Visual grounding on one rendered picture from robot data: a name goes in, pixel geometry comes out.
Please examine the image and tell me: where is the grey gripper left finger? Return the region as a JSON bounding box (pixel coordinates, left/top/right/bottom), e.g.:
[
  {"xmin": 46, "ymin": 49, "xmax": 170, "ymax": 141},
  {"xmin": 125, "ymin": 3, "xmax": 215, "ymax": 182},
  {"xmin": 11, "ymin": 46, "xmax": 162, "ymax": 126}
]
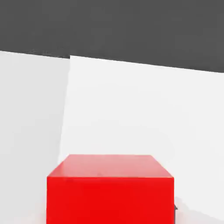
[{"xmin": 24, "ymin": 203, "xmax": 47, "ymax": 224}]

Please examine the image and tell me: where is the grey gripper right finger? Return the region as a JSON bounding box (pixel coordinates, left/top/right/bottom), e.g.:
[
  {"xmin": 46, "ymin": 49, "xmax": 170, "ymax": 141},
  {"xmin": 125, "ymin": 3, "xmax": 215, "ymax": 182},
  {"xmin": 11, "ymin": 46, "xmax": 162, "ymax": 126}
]
[{"xmin": 174, "ymin": 196, "xmax": 224, "ymax": 224}]

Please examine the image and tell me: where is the small red cube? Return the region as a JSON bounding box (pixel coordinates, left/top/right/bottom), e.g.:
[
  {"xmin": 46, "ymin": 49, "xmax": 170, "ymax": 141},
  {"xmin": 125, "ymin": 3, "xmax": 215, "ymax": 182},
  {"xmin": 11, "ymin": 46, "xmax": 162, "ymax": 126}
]
[{"xmin": 46, "ymin": 154, "xmax": 175, "ymax": 224}]

